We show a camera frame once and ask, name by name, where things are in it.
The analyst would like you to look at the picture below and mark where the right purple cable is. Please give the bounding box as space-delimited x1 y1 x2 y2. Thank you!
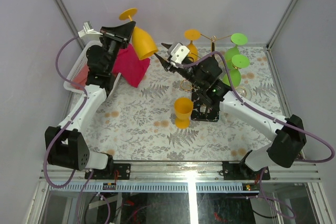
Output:
181 51 335 219

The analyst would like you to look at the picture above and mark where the blue cable duct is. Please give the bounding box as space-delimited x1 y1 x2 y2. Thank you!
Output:
48 183 259 193

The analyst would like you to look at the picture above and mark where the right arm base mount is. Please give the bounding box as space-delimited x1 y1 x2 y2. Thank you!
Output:
221 155 262 180

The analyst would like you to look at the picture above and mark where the orange wine glass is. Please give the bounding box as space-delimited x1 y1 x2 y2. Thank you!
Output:
174 97 193 129
119 8 158 60
184 29 201 62

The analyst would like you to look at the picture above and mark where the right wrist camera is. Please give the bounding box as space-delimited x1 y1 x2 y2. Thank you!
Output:
167 42 190 67

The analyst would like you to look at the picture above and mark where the green plastic wine glass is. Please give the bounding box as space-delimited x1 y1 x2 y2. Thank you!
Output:
227 55 250 88

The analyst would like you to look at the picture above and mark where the salmon pink cloth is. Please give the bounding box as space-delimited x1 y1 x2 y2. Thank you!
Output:
71 65 89 90

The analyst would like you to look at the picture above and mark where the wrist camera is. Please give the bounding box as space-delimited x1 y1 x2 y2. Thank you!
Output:
167 42 190 67
78 21 102 40

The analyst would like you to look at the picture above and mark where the magenta cloth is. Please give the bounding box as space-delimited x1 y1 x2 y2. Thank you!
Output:
112 44 150 88

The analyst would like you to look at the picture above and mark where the floral table mat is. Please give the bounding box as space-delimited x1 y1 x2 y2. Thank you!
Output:
82 57 269 161

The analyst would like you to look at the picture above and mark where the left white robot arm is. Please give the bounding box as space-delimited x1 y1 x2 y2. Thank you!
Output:
45 21 136 179

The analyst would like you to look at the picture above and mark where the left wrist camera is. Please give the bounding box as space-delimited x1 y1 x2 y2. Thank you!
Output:
78 21 102 40

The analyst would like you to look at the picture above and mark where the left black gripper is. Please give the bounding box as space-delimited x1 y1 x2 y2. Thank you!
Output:
98 20 133 74

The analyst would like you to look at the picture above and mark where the white plastic basket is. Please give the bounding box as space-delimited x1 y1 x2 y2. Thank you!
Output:
64 40 121 98

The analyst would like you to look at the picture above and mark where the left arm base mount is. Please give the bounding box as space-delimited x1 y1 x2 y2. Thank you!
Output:
91 155 131 181

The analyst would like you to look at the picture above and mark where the gold wine glass rack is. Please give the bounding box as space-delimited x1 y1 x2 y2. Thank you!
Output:
180 34 253 122

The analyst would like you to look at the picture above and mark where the aluminium front rail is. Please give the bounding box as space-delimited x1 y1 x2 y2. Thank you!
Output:
39 161 322 182

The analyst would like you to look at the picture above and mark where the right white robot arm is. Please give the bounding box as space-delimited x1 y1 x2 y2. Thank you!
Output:
157 42 307 179

